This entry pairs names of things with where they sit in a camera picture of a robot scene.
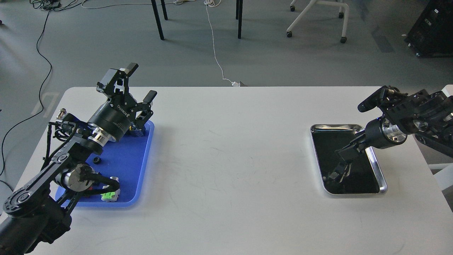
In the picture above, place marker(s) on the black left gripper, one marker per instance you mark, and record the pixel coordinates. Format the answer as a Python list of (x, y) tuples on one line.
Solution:
[(121, 111)]

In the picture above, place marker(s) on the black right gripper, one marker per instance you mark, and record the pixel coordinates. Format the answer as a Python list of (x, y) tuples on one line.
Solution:
[(379, 133)]

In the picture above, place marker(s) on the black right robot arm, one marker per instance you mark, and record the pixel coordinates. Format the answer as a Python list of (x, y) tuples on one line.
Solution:
[(427, 116)]

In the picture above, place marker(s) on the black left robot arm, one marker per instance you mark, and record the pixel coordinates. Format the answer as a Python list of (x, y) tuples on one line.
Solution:
[(40, 211)]

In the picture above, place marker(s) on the silver metal tray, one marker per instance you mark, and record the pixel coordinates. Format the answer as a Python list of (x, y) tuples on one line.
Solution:
[(365, 178)]

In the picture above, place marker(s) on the blue plastic tray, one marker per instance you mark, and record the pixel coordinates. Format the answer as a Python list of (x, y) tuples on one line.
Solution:
[(126, 160)]

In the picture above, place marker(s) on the white table edge right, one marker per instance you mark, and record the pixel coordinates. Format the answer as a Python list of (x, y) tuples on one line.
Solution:
[(448, 90)]

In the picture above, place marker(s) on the black equipment case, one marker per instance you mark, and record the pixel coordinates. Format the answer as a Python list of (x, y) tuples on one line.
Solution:
[(431, 35)]

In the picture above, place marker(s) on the green push button switch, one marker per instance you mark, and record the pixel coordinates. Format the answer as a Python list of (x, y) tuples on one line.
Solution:
[(136, 132)]

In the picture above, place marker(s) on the green white selector switch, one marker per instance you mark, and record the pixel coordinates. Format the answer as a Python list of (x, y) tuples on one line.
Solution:
[(111, 196)]

